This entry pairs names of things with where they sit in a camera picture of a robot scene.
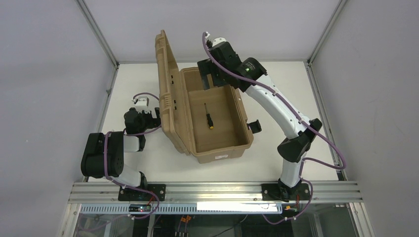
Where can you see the black front toolbox latch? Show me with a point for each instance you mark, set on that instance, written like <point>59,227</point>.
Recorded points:
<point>254,127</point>

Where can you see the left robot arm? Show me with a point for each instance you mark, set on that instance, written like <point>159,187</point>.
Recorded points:
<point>104,154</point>

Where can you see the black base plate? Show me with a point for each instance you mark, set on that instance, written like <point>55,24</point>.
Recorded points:
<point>133,195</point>
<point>278,193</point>

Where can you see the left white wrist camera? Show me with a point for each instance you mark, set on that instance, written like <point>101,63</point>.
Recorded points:
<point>141,104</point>

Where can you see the black yellow screwdriver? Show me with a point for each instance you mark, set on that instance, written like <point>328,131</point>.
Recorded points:
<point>209,119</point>

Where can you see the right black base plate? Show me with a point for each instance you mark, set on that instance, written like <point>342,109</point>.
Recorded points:
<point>278,193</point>

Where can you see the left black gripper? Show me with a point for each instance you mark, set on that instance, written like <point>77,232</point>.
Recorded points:
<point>152,118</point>

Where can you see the tan plastic toolbox bin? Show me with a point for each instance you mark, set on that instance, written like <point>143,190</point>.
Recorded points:
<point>230,135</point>

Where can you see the white label on bin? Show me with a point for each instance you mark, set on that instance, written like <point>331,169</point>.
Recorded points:
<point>221,157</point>

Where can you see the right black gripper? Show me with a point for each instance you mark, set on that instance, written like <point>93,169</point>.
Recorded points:
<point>211,70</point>

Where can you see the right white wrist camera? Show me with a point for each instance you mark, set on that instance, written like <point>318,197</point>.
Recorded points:
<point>217,41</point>

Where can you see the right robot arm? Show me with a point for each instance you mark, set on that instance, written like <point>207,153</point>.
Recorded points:
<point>257,84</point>

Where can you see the tan toolbox lid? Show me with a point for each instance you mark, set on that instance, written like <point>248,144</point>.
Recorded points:
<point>171,96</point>

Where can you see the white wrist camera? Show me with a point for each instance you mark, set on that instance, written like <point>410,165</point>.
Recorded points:
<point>217,41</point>
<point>141,104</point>

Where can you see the aluminium front rail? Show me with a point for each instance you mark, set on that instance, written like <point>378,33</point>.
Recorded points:
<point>245,192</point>

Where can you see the slotted cable duct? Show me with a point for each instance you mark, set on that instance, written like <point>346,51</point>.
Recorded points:
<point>198,208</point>

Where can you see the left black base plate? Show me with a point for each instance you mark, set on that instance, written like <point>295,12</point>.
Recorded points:
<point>133,195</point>

